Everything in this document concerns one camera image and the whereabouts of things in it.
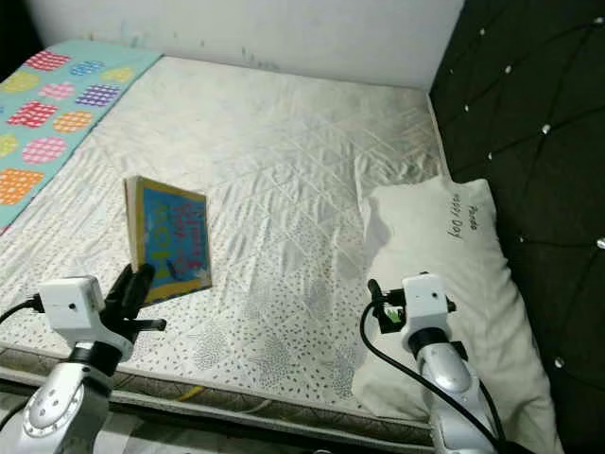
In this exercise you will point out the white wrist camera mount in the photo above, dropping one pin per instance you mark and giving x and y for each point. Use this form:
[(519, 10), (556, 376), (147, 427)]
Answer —
[(74, 305), (425, 301)]

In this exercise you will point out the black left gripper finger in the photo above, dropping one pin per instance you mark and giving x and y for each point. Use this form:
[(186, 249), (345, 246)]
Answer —
[(118, 286), (140, 282)]

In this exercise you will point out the teal patterned blanket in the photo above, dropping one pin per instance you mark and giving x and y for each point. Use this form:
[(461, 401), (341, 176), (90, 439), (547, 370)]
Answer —
[(57, 104)]

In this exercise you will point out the colourful children's board book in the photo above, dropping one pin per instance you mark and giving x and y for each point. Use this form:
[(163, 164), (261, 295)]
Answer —
[(175, 236)]

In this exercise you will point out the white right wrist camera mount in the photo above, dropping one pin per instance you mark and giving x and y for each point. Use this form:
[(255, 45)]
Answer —
[(425, 301)]

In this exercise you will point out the white pillow with green print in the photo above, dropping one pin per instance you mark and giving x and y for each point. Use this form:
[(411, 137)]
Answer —
[(425, 246)]

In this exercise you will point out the dark tufted studded headboard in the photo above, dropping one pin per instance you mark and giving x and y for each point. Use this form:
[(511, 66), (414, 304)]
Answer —
[(529, 76)]

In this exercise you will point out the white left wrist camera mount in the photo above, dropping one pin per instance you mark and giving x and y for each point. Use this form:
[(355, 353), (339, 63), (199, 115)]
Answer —
[(74, 305)]

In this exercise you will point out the grey quilted mattress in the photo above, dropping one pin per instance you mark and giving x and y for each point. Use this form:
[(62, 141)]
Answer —
[(293, 142)]

